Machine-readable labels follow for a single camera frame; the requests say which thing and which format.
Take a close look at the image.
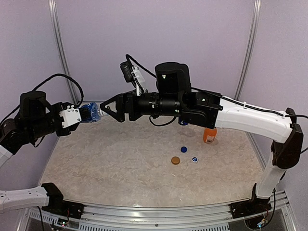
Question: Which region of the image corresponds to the short bottle blue label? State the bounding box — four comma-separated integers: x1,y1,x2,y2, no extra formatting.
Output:
79,102,102,123

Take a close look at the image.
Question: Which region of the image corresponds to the aluminium corner post left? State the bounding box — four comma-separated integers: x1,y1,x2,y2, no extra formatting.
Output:
48,0,79,103

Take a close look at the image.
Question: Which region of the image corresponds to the water bottle blue cap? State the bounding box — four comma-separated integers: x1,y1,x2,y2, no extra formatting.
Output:
178,117,189,126

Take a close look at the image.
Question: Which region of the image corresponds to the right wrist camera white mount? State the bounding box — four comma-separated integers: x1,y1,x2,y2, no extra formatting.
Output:
120,61,148,96

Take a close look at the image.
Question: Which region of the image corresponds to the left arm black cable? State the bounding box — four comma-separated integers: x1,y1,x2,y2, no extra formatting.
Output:
31,73,85,106

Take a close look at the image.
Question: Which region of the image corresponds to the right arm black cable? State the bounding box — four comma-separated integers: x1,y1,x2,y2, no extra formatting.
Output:
125,54,308,154

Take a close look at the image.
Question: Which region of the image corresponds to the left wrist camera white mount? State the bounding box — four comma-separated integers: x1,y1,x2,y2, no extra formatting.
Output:
59,105,81,128

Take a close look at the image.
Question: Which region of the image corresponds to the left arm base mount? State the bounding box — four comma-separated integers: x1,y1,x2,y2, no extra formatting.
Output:
41,183,84,219

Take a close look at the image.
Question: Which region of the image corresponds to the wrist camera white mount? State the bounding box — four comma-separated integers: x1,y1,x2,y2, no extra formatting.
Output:
120,61,148,96
59,105,81,128

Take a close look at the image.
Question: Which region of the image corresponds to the dark blue bottle cap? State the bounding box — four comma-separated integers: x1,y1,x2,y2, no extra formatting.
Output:
180,146,188,153

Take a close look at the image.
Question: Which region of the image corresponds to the orange juice bottle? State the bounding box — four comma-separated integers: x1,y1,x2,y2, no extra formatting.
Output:
203,128,217,144

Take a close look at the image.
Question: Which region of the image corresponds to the aluminium corner post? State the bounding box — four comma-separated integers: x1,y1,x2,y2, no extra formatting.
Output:
234,0,261,100
48,0,79,103

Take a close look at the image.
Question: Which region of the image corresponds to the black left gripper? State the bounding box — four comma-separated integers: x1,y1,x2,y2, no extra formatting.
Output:
29,101,77,140

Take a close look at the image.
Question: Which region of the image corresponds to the aluminium front rail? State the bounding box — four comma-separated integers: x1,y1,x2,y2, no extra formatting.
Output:
18,191,297,231

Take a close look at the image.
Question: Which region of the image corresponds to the white blue short-bottle cap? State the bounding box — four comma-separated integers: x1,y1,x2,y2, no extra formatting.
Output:
98,109,108,117

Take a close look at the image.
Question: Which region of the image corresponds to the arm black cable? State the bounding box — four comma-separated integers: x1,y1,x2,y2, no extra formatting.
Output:
125,54,308,154
31,73,85,106

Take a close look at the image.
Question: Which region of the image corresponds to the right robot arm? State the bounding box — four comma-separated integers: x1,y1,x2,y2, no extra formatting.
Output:
100,62,304,214

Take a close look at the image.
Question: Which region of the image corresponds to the aluminium corner post right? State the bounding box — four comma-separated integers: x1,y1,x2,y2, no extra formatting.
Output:
234,0,261,100

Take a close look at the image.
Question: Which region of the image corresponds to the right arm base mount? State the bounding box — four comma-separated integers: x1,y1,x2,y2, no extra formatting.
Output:
230,183,272,218

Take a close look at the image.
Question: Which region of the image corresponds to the gold juice bottle cap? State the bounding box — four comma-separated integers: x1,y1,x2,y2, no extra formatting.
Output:
171,156,180,165

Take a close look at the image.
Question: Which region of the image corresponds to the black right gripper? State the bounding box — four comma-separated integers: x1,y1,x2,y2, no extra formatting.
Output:
100,88,183,121

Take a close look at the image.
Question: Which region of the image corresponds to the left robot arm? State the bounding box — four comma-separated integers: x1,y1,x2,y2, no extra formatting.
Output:
0,91,81,214

